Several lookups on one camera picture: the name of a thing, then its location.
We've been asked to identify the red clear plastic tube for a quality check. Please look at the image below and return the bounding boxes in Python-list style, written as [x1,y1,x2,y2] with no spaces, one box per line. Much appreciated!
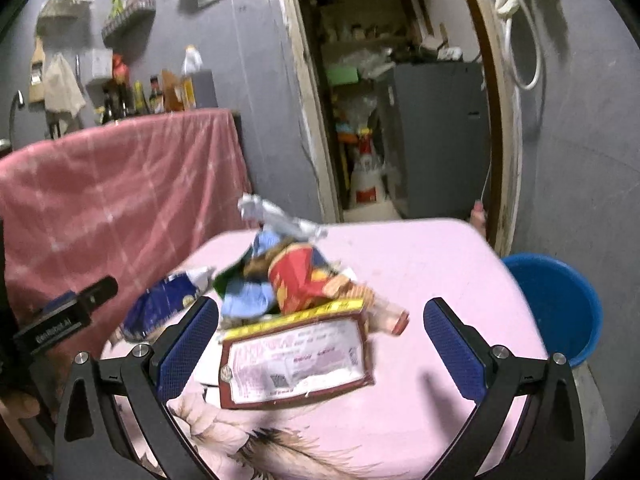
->
[370,295,411,337]

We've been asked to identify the white wall box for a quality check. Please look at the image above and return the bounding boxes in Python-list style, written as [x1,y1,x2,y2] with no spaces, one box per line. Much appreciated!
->
[85,49,113,83]

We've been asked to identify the row of dark bottles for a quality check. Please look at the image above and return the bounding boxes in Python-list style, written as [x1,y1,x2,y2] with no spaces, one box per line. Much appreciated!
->
[99,75,166,122]

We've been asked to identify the pink checked cloth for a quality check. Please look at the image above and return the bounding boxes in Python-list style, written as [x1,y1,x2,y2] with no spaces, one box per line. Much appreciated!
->
[0,108,252,361]

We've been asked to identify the silver wrapper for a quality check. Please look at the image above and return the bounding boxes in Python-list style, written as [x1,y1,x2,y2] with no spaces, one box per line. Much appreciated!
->
[237,194,328,241]

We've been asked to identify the beige hanging towel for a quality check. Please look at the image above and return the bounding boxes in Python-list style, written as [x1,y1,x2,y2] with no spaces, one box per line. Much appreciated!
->
[42,54,87,116]

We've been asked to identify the cream door frame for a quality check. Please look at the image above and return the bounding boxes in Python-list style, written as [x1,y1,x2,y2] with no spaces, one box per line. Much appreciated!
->
[272,0,523,256]

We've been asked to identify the white wall rack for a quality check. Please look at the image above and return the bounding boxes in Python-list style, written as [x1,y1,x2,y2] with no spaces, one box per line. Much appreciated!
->
[37,0,96,21]

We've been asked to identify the pink bottle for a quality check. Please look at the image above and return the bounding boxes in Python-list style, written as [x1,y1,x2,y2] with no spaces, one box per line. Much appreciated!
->
[470,200,488,236]

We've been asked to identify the pink floral table cloth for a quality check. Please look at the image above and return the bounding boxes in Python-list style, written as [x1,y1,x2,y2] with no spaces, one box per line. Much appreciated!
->
[100,217,551,480]

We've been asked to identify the grey box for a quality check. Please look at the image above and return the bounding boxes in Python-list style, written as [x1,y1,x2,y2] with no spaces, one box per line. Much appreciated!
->
[192,70,218,109]

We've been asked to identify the white plastic bottle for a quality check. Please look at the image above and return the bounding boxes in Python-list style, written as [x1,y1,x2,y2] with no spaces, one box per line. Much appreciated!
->
[181,45,203,76]

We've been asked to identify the white sack red label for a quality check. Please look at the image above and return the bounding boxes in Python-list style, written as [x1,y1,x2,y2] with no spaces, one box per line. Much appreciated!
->
[348,155,401,211]

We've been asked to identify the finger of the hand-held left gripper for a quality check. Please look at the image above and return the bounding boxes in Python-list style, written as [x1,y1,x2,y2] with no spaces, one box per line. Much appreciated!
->
[40,294,78,319]
[75,276,119,317]

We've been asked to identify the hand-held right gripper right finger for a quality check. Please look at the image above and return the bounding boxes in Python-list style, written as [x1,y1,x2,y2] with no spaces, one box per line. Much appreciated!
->
[422,297,587,480]

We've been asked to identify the colourful plastic toy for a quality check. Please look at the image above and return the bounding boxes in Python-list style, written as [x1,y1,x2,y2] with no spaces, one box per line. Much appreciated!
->
[337,120,373,145]

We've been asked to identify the grey cabinet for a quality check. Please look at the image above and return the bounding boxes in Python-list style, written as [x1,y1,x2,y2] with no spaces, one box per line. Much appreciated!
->
[377,61,493,221]

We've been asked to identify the light blue cloth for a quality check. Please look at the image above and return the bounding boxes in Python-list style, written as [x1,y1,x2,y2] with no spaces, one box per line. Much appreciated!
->
[220,230,281,318]

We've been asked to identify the red yellow snack wrapper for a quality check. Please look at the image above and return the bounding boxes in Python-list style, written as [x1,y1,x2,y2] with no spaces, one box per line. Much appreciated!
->
[267,242,351,316]

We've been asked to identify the blue white packet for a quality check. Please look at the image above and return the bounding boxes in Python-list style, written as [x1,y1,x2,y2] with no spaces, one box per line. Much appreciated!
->
[120,265,216,343]

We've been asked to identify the green box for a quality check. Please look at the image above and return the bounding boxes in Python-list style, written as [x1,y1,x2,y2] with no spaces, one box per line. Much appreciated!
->
[327,67,361,86]

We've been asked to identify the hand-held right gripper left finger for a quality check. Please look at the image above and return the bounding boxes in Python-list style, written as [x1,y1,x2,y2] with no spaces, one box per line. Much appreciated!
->
[54,296,221,480]

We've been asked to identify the person's left hand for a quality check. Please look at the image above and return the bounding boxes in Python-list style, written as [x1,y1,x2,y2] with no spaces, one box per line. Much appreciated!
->
[0,389,42,422]

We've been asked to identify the orange packet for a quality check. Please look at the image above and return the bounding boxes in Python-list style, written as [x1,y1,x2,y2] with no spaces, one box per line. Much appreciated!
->
[162,70,196,112]

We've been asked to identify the wire wall shelf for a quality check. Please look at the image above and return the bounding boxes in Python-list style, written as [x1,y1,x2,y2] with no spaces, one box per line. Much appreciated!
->
[101,0,157,43]

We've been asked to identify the brown packet white label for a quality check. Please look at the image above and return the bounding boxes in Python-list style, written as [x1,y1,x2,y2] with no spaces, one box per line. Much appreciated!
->
[218,299,376,411]

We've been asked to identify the blue plastic bucket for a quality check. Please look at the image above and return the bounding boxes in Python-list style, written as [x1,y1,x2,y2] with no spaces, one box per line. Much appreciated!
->
[500,253,604,368]

